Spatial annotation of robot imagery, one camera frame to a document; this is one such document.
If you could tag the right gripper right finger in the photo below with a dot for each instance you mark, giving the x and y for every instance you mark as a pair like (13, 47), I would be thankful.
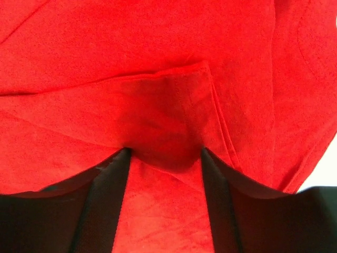
(246, 216)

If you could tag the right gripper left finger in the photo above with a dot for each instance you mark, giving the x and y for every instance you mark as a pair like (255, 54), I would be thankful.
(78, 214)

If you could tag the red t shirt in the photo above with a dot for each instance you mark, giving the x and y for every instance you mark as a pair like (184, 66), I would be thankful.
(252, 81)

